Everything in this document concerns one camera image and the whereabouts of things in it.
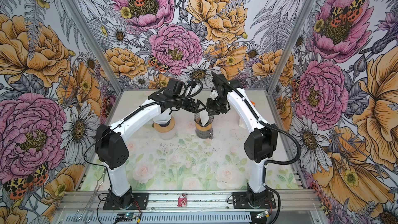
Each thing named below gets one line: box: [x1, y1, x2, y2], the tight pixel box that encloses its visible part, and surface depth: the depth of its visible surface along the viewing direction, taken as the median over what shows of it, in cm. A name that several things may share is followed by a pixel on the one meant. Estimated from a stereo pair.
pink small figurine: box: [177, 193, 188, 208], surface depth 73 cm
